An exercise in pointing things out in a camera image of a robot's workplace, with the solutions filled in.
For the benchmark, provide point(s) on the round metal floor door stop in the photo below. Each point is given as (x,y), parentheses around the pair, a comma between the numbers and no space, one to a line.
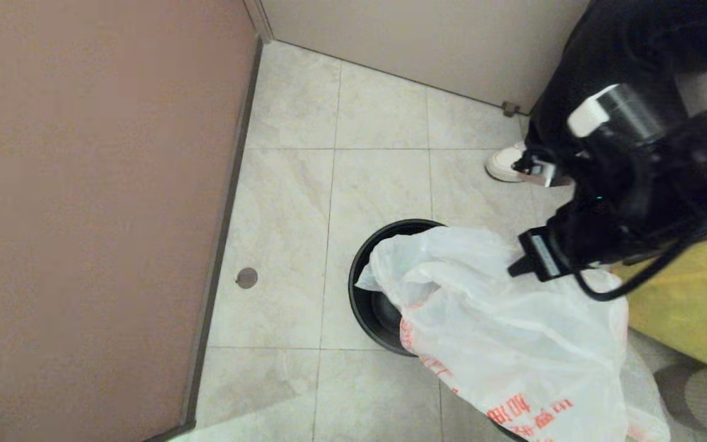
(247,278)

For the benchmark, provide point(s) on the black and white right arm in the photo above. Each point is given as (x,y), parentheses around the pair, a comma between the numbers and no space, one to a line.
(666,159)

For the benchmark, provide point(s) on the small metal door bracket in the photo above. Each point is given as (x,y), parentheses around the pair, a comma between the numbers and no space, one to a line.
(509,109)

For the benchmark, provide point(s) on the yellow bag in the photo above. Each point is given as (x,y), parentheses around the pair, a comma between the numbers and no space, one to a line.
(697,319)

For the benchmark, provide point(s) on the grey door frame post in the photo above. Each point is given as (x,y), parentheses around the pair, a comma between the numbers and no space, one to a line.
(259,15)

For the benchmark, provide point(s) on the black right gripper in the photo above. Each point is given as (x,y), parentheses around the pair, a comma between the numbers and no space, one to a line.
(580,239)

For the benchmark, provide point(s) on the black round trash bin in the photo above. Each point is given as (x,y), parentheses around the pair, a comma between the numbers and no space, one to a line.
(372,307)

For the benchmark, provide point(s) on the person's leg in black trousers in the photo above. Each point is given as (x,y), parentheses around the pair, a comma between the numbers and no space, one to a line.
(623,37)

